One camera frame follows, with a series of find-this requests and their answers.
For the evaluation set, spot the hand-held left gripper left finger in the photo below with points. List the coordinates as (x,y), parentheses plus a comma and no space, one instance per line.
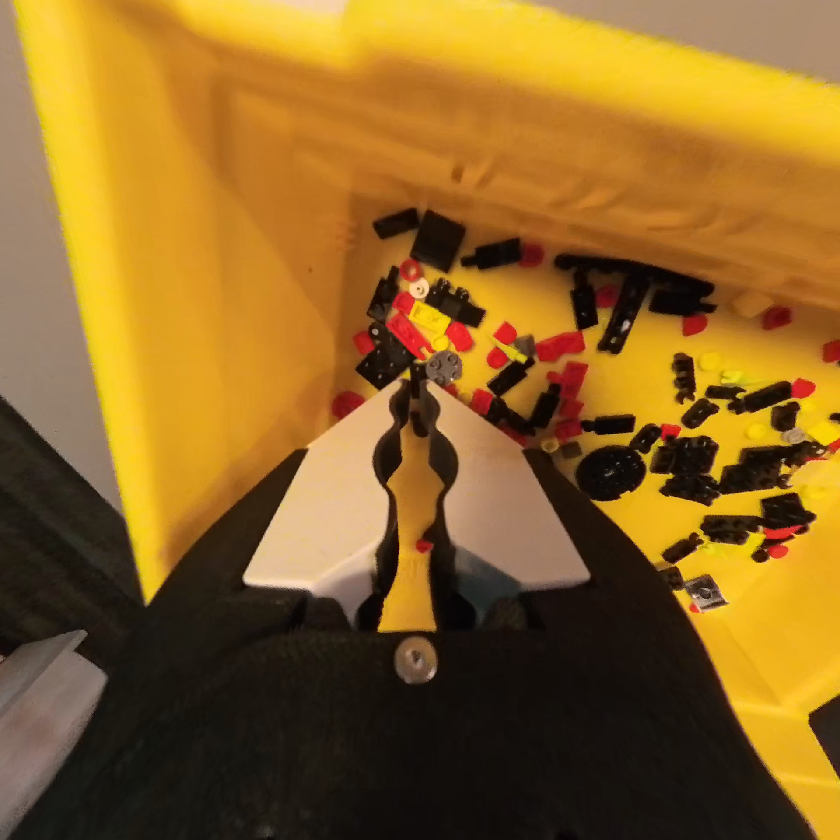
(315,518)

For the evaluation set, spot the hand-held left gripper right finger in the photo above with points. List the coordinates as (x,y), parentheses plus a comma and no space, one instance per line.
(518,518)

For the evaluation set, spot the small black lego piece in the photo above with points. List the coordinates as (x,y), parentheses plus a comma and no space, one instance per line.
(417,407)

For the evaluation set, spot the pile of lego pieces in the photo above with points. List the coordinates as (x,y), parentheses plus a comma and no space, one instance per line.
(686,456)

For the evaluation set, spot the yellow plastic bin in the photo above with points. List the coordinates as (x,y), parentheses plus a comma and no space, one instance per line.
(229,262)

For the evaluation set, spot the black round lego plate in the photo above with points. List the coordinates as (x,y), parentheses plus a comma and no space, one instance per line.
(610,472)

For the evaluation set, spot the grey metal bar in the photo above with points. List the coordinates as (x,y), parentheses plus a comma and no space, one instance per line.
(39,709)

